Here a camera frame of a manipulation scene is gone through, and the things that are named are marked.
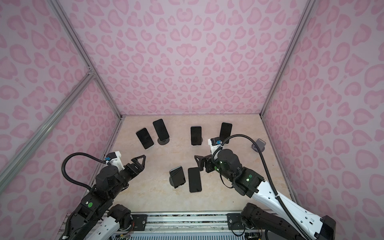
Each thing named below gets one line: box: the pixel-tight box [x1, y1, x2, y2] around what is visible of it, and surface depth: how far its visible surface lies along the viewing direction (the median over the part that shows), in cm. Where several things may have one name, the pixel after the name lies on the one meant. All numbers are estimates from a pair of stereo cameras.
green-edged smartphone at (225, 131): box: [219, 122, 233, 144], surface depth 100 cm
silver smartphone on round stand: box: [152, 118, 170, 142], surface depth 100 cm
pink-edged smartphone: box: [188, 167, 202, 193], surface depth 90 cm
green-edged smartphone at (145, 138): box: [135, 127, 155, 151], surface depth 100 cm
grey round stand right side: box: [251, 138, 266, 153], surface depth 99 cm
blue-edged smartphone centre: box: [190, 126, 202, 146], surface depth 99 cm
